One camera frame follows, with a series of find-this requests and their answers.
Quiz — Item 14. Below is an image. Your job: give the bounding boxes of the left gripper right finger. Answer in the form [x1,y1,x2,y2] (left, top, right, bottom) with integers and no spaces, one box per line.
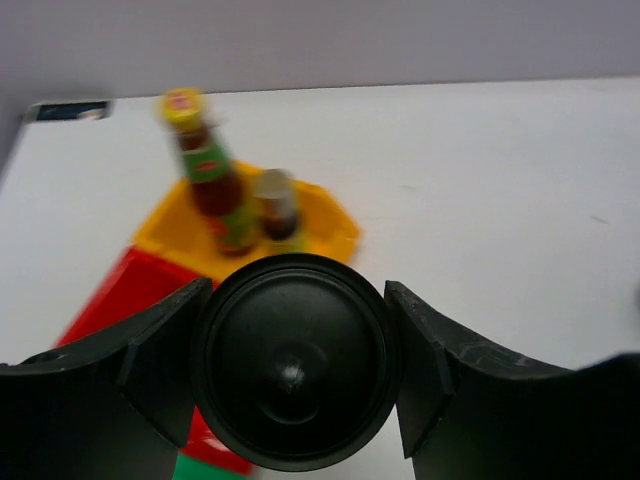
[385,281,639,479]

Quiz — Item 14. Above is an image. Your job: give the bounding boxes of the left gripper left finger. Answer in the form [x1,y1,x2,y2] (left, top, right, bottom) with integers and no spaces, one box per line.
[1,279,212,479]

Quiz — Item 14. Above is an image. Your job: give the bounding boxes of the black-cap spice shaker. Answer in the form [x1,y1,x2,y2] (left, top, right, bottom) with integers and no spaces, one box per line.
[190,253,402,472]

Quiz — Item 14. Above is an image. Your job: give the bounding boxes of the red chili sauce bottle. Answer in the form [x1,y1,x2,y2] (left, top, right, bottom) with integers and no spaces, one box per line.
[159,87,258,256]

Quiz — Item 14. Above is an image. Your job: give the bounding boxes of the small yellow-label bottle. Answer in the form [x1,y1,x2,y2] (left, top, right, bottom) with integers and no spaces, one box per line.
[253,169,305,255]

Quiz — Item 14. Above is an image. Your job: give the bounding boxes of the green plastic bin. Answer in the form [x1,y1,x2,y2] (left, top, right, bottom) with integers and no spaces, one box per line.
[172,454,247,480]

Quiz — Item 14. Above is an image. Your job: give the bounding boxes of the red plastic bin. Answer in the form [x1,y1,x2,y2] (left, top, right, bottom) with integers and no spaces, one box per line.
[55,247,257,479]

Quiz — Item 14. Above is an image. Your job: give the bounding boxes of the yellow plastic bin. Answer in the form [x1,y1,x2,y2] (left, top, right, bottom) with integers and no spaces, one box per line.
[133,162,361,281]

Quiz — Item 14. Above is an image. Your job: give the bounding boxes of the left blue table label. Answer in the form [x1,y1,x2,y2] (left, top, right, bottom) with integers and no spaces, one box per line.
[24,100,112,122]

